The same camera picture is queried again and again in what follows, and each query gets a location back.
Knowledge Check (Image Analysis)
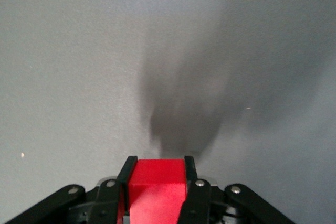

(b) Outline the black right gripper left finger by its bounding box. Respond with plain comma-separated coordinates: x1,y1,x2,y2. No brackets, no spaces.
4,155,139,224

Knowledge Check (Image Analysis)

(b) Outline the red cube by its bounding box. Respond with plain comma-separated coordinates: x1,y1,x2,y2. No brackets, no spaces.
118,158,188,224

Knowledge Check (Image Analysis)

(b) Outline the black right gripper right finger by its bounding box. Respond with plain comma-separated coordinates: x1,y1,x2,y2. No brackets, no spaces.
177,155,296,224

